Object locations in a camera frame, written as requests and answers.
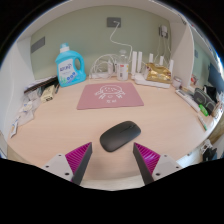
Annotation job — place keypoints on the white router with antennas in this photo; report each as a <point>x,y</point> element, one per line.
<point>137,66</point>

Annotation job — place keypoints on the gold snack bag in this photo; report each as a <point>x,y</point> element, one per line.
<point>158,73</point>

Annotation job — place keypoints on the small white yellow packet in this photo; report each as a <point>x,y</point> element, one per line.
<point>14,127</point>

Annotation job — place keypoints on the grey wall socket plate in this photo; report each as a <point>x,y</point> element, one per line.
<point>111,22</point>

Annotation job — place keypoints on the white remote control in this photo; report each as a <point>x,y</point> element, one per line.
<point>187,100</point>

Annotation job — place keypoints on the blue detergent bottle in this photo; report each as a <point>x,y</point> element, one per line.
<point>68,71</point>

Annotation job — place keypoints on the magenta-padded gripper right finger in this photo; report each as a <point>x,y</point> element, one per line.
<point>148,158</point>

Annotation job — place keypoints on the grey blank wall plate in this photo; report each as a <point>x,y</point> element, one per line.
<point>38,45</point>

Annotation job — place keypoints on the small yellow box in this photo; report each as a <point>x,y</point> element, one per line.
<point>47,94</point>

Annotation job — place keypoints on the black pen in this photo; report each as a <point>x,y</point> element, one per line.
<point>57,88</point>

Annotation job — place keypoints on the dark computer monitor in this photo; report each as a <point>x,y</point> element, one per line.
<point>216,78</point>

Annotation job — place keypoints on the small jar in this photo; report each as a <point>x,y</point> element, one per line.
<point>176,82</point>

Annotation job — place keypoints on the clear plastic bottle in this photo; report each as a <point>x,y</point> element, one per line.
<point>122,68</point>

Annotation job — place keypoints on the crumpled clear plastic bags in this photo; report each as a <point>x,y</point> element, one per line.
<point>28,108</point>

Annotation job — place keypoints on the small green object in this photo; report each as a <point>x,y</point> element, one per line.
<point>203,110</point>

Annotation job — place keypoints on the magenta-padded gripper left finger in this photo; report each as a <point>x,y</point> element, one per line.
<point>78,156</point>

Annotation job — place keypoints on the black bag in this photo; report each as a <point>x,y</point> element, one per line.
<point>211,91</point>

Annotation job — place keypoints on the black zip pouch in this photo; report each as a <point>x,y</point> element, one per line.
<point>204,99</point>

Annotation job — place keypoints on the pink printed mouse pad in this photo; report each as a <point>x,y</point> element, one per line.
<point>110,96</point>

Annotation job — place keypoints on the stack of books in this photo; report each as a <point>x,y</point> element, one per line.
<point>41,84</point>

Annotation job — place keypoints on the black computer mouse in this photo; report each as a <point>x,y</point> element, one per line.
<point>119,135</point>

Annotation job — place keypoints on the white wall adapter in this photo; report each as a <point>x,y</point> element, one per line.
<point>163,31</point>

